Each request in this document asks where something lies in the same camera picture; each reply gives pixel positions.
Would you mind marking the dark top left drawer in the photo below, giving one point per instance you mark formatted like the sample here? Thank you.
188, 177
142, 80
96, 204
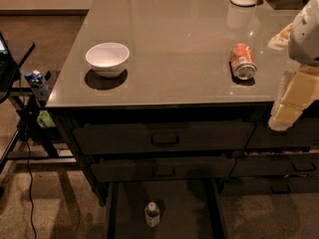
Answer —
166, 136

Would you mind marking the blue bottle on shelf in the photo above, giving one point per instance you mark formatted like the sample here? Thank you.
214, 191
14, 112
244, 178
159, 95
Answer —
39, 85

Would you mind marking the orange soda can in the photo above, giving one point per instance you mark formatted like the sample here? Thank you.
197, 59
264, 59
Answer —
242, 63

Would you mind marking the dark bottom right drawer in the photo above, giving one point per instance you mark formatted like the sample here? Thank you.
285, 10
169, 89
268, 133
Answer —
274, 185

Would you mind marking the green packet on shelf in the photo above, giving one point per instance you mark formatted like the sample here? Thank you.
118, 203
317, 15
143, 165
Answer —
45, 120

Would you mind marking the white ceramic bowl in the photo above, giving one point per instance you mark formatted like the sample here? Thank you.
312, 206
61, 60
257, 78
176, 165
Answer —
108, 60

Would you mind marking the dark top right drawer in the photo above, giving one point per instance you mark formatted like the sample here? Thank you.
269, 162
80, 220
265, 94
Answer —
304, 133

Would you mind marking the glass jar of snacks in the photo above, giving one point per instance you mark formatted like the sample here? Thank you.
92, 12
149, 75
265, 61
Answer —
280, 41

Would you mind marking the dark drawer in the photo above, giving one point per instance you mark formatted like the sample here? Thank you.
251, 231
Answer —
274, 185
166, 136
162, 168
304, 133
276, 165

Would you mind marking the black side table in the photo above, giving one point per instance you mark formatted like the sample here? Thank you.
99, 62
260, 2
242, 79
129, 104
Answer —
13, 55

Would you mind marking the open bottom left drawer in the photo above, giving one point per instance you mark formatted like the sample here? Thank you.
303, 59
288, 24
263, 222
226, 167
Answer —
189, 209

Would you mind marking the dark middle right drawer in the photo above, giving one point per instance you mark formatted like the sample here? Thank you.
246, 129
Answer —
276, 165

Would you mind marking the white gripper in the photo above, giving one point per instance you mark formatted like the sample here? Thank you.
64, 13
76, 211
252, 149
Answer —
305, 37

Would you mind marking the dark middle left drawer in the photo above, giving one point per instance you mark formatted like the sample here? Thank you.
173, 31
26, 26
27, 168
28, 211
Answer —
162, 168

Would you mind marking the clear plastic water bottle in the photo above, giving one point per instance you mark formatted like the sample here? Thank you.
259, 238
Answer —
152, 214

